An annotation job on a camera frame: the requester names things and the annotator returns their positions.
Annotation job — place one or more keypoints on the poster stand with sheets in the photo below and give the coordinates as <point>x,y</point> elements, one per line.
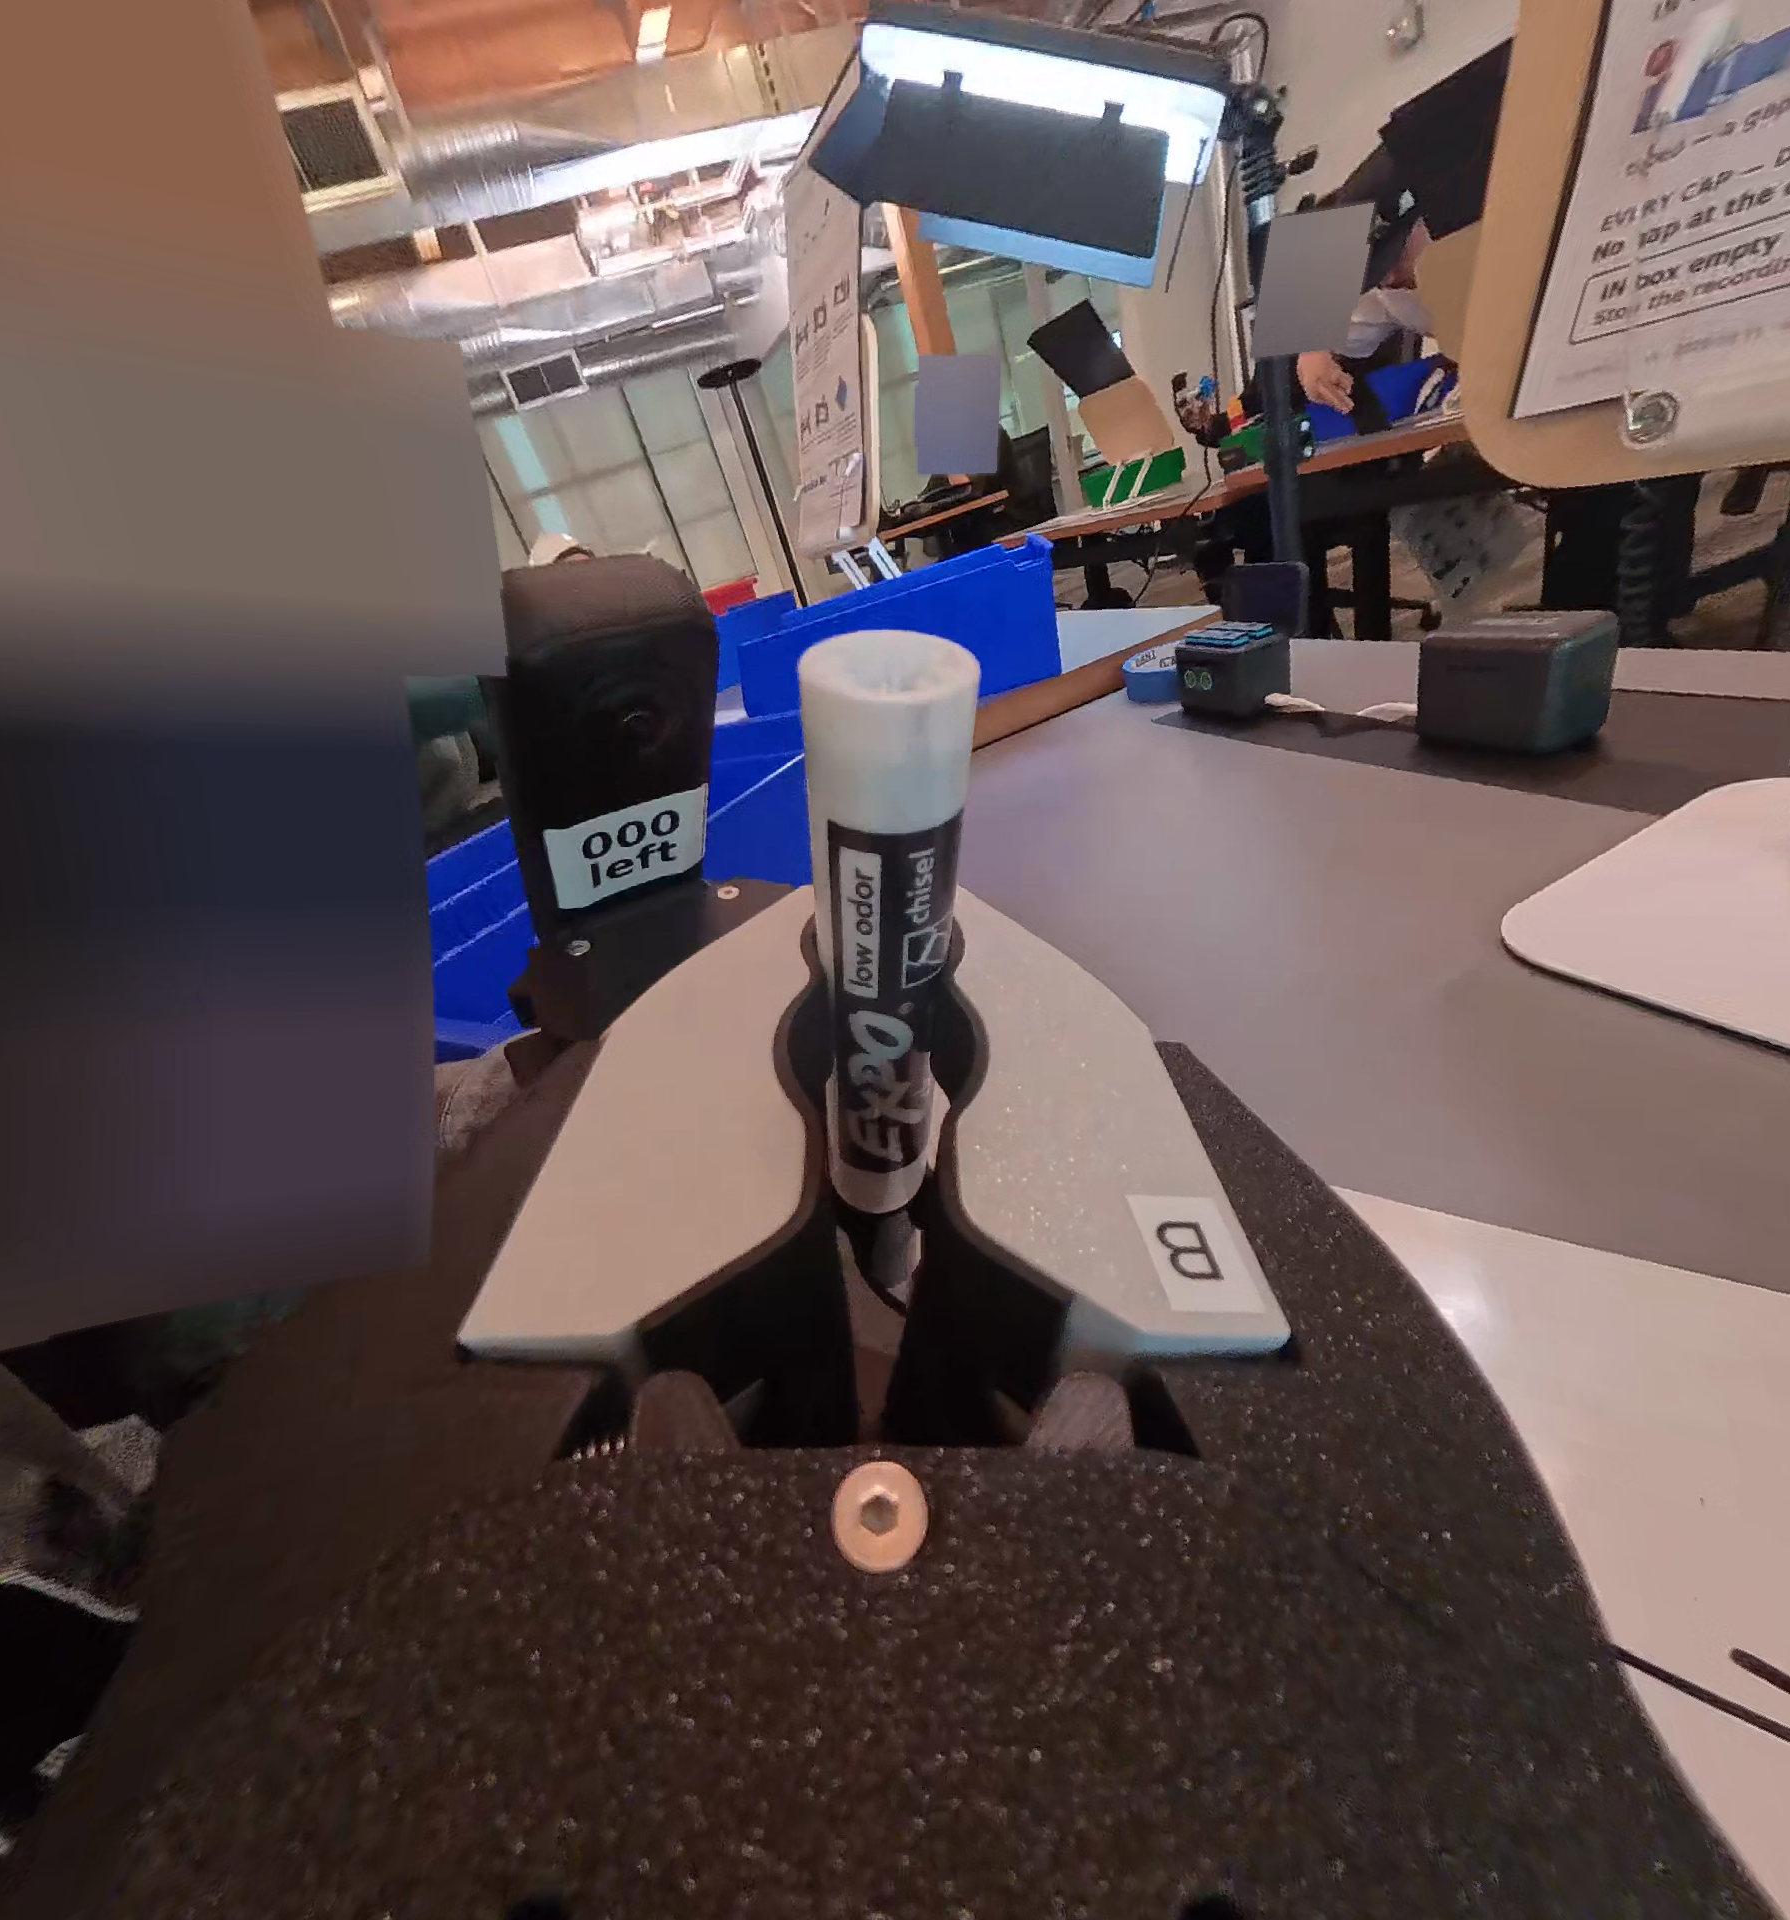
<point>827,344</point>

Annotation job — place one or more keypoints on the small white whiteboard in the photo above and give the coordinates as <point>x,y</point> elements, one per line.
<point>1660,1426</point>

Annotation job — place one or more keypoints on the black light stand pole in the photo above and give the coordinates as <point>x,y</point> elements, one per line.
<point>1281,495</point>

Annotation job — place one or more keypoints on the white metal stand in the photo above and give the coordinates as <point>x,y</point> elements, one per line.
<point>1690,930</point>

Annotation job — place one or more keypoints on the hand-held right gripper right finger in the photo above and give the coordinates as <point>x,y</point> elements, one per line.
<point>1089,1140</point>

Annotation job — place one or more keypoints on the black desk mat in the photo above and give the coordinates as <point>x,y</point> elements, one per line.
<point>1660,779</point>

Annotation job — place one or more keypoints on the dark upright device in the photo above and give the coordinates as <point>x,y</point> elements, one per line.
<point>1267,593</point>

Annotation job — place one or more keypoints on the wooden board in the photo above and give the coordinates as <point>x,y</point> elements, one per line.
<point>1496,226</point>

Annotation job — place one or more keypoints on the green box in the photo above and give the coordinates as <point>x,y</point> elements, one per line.
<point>1135,481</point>

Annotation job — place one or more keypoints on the background wooden table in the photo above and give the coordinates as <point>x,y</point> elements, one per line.
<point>1376,438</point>

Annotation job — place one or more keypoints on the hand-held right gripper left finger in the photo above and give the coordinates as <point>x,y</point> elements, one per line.
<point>655,1170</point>

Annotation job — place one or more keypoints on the black and brown flag panel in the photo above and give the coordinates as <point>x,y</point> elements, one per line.
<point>1083,344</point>

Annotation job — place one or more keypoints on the black dry-erase marker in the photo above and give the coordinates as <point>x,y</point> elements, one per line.
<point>888,779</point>

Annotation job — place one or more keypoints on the black battery charger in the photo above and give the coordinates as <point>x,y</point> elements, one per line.
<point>1234,675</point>

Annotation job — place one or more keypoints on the studio light panel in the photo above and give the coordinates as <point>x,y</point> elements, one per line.
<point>1016,166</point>

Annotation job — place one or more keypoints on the dark grey cube box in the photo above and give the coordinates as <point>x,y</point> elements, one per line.
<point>1511,690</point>

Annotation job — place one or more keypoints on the wood-edged table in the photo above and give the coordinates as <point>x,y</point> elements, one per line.
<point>1121,645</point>

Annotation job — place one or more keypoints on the blue tape roll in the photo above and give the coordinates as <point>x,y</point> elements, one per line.
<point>1148,679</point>

